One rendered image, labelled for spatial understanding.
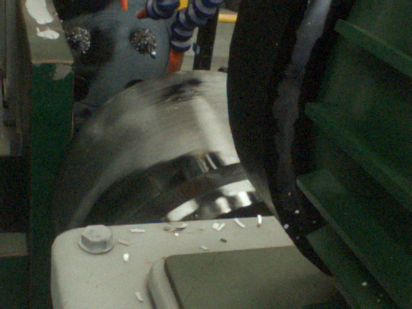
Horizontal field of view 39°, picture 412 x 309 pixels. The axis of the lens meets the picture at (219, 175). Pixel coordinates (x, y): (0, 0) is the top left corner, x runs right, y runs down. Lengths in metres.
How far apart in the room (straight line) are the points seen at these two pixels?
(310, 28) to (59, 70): 0.41
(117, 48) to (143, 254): 0.69
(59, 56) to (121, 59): 0.39
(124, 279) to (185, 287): 0.03
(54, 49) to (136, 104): 0.14
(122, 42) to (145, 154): 0.55
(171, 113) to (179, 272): 0.21
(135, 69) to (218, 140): 0.58
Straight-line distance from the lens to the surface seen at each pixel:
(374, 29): 0.16
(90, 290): 0.26
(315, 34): 0.17
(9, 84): 1.20
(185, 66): 1.67
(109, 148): 0.45
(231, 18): 3.33
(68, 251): 0.28
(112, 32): 0.94
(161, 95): 0.48
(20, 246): 0.69
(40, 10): 0.71
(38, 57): 0.57
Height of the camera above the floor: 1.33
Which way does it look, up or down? 28 degrees down
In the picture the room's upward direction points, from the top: 10 degrees clockwise
